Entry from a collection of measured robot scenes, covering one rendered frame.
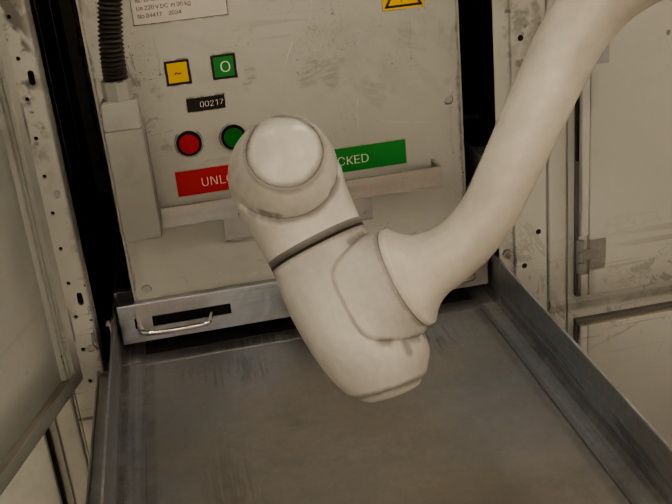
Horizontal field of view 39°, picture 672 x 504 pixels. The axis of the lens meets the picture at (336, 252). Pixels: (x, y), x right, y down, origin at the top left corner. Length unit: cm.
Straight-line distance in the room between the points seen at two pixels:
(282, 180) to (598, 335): 76
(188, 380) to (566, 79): 68
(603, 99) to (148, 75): 61
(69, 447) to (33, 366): 18
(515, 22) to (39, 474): 90
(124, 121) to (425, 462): 53
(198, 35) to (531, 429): 64
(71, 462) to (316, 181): 73
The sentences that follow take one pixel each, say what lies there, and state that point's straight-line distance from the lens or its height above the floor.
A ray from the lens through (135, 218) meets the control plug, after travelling 121.
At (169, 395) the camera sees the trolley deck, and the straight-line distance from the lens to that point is 128.
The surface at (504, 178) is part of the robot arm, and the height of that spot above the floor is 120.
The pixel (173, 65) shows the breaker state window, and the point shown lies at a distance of 127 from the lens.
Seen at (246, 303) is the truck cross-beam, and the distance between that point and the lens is 137.
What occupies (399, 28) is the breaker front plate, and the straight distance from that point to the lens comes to 131.
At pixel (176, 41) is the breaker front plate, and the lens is 127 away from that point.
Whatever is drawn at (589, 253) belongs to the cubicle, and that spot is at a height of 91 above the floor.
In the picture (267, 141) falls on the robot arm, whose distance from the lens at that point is 86.
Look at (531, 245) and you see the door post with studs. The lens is 141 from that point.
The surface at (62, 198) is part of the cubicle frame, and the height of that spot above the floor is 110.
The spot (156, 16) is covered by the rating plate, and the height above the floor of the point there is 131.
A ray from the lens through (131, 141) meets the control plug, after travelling 118.
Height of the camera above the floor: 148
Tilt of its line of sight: 23 degrees down
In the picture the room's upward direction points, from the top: 6 degrees counter-clockwise
